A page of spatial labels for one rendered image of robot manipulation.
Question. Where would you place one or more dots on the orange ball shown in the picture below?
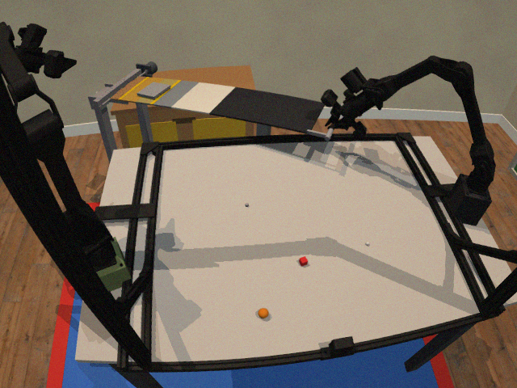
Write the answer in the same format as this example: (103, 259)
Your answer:
(263, 313)

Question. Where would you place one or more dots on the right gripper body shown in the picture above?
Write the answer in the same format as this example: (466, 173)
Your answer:
(350, 111)

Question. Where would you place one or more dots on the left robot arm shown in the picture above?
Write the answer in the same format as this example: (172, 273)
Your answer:
(45, 134)

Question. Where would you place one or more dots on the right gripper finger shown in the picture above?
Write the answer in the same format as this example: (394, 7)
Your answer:
(333, 117)
(341, 125)

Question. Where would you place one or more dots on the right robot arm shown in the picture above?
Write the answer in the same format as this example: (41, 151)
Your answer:
(461, 77)

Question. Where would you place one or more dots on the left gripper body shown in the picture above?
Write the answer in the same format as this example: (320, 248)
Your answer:
(52, 61)

